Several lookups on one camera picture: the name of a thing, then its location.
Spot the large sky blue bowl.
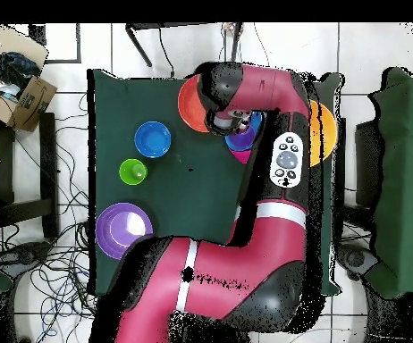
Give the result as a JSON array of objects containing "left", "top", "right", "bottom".
[{"left": 224, "top": 110, "right": 264, "bottom": 152}]

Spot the pink bowl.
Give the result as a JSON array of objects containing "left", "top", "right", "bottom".
[{"left": 227, "top": 148, "right": 253, "bottom": 164}]

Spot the dark blue bowl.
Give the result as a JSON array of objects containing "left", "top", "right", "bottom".
[{"left": 133, "top": 121, "right": 173, "bottom": 159}]

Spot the green cup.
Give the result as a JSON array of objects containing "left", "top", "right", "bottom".
[{"left": 118, "top": 158, "right": 148, "bottom": 186}]

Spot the orange bowl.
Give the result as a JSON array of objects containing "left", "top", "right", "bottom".
[{"left": 177, "top": 74, "right": 211, "bottom": 134}]

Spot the purple bowl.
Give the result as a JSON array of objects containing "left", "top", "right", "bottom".
[{"left": 95, "top": 202, "right": 155, "bottom": 262}]

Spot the dark green table cloth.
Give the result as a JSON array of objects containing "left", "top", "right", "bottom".
[{"left": 88, "top": 69, "right": 343, "bottom": 297}]

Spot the yellow bowl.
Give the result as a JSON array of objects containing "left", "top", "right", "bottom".
[{"left": 308, "top": 99, "right": 339, "bottom": 168}]

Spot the black wooden bench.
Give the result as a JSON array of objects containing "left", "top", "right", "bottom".
[{"left": 0, "top": 112, "right": 60, "bottom": 239}]

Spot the printed cardboard box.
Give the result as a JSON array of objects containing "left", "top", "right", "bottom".
[{"left": 0, "top": 75, "right": 58, "bottom": 132}]

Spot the dark blue bag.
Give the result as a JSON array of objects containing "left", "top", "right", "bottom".
[{"left": 0, "top": 49, "right": 41, "bottom": 90}]

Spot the plain cardboard box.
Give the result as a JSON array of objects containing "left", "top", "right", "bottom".
[{"left": 0, "top": 24, "right": 49, "bottom": 69}]

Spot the tangle of floor cables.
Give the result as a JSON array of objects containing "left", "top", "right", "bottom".
[{"left": 0, "top": 92, "right": 100, "bottom": 343}]

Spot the black pedestal leg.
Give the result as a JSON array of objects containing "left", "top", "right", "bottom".
[
  {"left": 336, "top": 242, "right": 381, "bottom": 281},
  {"left": 0, "top": 240, "right": 54, "bottom": 276}
]

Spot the black metal frame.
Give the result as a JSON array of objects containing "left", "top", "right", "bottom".
[{"left": 124, "top": 21, "right": 245, "bottom": 69}]

